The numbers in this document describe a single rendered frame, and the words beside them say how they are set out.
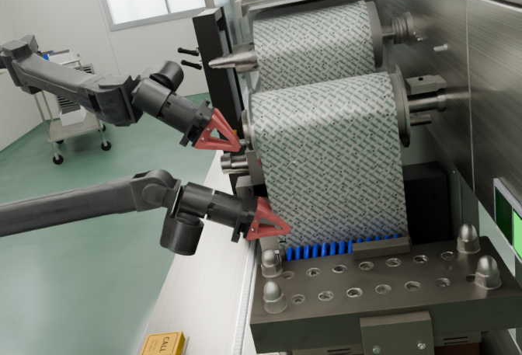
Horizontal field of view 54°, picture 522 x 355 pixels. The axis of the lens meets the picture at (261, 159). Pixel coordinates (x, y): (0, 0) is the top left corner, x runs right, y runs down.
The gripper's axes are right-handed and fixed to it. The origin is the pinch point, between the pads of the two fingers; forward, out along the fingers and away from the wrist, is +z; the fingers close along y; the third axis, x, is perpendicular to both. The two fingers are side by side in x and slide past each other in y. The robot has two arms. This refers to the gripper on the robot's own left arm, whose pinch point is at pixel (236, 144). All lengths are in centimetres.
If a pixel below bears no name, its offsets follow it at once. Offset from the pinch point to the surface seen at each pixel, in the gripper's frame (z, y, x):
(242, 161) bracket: 3.1, -3.1, -3.5
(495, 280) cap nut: 40.0, 23.7, 10.1
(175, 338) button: 7.6, 13.3, -33.8
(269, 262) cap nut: 13.9, 13.4, -10.5
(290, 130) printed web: 6.1, 5.5, 9.1
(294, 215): 15.0, 5.5, -4.3
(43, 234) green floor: -62, -228, -217
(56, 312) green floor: -22, -131, -182
